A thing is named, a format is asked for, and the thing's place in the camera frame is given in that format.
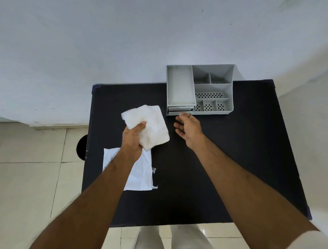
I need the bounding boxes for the person's white trousers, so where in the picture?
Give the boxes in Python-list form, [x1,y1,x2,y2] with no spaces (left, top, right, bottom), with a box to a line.
[135,224,214,249]

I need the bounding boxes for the black round object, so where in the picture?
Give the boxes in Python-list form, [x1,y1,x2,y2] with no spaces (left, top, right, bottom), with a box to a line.
[76,135,89,161]

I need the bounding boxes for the person's right forearm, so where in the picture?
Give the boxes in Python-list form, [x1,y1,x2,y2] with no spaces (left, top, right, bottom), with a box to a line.
[186,136,320,249]

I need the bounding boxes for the grey desk organizer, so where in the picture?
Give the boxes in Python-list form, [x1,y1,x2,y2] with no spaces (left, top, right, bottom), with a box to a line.
[166,64,235,116]

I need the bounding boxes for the person's left hand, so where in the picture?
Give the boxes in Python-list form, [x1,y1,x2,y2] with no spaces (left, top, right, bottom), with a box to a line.
[120,121,147,162]

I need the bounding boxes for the person's right hand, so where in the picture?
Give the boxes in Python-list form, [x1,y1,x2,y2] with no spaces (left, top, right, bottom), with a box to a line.
[174,112,206,150]

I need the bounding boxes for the person's left forearm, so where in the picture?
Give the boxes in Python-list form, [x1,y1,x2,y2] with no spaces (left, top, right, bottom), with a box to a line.
[29,147,143,249]

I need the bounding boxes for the grey organizer drawer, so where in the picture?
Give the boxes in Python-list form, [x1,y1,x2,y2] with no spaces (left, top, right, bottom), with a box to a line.
[168,105,193,115]

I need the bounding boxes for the white plastic bag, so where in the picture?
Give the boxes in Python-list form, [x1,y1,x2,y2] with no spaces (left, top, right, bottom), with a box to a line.
[102,147,158,191]

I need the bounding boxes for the white cloth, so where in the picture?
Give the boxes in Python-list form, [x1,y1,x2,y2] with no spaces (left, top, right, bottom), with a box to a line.
[121,105,170,151]

